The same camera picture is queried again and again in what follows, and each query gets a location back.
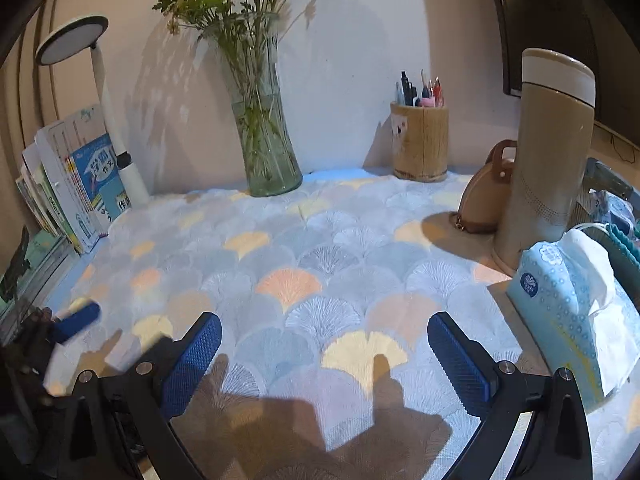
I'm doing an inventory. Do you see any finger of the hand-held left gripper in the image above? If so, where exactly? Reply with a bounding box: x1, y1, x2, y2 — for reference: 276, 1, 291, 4
50, 301, 102, 345

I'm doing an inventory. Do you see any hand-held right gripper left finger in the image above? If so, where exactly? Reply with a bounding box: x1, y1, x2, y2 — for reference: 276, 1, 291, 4
56, 311, 223, 480

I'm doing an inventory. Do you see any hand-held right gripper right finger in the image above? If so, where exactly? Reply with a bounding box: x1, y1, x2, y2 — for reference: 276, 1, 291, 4
427, 311, 593, 480

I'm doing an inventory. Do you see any teal storage box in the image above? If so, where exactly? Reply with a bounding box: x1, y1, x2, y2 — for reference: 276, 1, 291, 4
575, 157, 640, 321

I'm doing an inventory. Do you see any blue tissue pack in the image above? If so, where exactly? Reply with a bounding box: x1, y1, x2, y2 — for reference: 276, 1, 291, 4
506, 230, 640, 411

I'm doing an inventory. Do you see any row of upright books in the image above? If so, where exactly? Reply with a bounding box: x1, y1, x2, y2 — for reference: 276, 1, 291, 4
15, 105, 133, 255

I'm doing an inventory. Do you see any fan pattern tablecloth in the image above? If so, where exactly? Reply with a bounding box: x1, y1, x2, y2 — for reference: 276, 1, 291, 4
45, 167, 640, 480

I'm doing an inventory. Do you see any brown round purse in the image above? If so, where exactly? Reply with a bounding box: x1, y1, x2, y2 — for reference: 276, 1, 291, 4
450, 139, 518, 235

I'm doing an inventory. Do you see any white desk lamp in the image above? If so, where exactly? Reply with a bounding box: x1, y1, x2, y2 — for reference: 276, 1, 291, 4
35, 16, 151, 206

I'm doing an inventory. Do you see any beige thermos bottle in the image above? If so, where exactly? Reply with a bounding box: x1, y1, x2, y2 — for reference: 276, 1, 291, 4
492, 47, 597, 276

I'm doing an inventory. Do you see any bamboo pen holder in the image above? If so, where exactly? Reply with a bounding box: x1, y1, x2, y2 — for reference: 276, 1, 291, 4
390, 101, 449, 183

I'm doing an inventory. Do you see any bunch of pens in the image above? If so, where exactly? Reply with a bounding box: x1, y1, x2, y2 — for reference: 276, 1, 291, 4
396, 69, 445, 108

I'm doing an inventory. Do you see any black monitor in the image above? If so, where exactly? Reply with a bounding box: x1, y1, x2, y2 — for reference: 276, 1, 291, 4
482, 0, 640, 143

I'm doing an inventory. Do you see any flower bouquet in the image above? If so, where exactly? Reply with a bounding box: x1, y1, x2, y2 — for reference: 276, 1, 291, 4
150, 0, 331, 181

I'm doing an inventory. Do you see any black cable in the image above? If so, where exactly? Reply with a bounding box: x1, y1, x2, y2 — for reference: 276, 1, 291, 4
605, 127, 640, 163

